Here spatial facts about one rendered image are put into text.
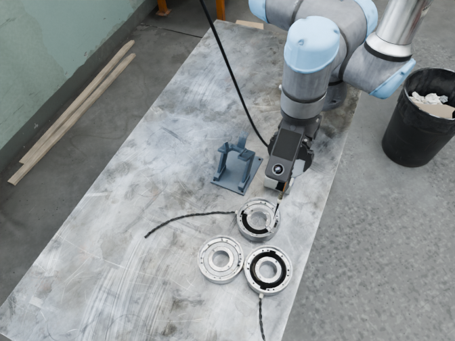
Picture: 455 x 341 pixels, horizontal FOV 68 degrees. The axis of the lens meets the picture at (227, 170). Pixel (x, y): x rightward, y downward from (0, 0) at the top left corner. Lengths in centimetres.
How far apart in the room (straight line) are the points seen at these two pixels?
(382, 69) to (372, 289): 107
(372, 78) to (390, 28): 12
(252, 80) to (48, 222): 133
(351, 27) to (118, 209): 68
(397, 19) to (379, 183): 120
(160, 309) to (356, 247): 116
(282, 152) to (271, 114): 44
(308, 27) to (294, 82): 8
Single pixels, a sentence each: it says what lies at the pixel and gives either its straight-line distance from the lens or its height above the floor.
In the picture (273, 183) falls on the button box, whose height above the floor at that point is 83.
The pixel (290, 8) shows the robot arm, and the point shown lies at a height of 125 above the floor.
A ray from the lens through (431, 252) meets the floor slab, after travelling 189.
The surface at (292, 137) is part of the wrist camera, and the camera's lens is 64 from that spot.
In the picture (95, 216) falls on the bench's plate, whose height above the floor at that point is 80.
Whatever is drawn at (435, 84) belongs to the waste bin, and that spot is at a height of 34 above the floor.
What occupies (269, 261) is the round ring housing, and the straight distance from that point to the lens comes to 80.
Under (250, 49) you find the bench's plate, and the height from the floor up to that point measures 80.
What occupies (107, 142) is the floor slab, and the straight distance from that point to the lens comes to 218.
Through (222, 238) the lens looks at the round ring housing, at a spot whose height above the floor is 83.
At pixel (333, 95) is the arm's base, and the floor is 85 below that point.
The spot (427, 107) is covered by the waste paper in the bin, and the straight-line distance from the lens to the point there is 190.
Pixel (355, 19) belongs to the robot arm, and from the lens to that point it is 61.
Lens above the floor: 158
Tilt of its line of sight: 57 degrees down
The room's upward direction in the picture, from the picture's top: 5 degrees counter-clockwise
